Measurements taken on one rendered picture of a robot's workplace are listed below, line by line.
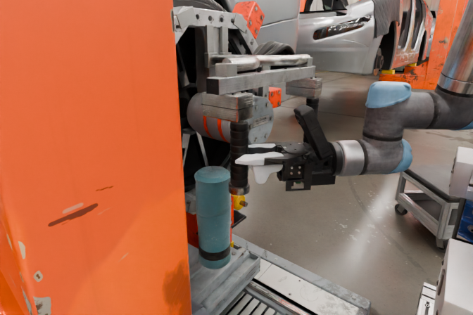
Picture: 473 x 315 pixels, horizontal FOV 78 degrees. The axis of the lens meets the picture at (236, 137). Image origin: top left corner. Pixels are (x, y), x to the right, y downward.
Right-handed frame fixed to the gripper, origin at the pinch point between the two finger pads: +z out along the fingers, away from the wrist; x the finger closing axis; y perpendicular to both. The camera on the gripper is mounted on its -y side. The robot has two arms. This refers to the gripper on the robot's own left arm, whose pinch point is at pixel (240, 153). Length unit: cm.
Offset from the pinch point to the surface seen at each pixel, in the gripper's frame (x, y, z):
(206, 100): 2.4, -10.4, 6.3
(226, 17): 29.4, -27.6, -0.1
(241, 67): 3.3, -16.4, -0.6
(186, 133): 32.1, 5.0, 12.0
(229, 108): -1.6, -9.5, 2.4
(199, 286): 29, 61, 10
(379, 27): 241, -37, -176
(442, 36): 267, -29, -271
